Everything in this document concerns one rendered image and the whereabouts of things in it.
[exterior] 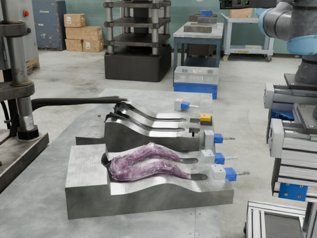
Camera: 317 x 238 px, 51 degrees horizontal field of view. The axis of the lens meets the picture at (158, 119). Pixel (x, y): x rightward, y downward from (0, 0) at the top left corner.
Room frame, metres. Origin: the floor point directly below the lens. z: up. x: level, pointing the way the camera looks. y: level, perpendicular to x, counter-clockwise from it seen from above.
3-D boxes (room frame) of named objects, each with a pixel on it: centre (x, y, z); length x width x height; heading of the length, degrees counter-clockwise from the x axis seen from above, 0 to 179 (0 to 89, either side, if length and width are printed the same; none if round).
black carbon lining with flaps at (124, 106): (1.30, 0.06, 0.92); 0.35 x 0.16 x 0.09; 83
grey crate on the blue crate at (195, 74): (4.55, -0.53, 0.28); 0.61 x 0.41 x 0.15; 79
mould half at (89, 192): (0.94, 0.03, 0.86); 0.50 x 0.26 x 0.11; 100
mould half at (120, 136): (1.31, 0.07, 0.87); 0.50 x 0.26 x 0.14; 83
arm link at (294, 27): (0.83, -0.35, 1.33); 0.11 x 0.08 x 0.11; 12
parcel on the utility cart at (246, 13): (7.10, -1.66, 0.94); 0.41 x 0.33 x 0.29; 87
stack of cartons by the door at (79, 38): (7.92, 1.77, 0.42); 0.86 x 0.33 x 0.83; 79
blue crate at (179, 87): (4.55, -0.53, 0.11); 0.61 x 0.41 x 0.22; 79
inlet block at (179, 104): (1.70, -0.16, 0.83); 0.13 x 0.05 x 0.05; 69
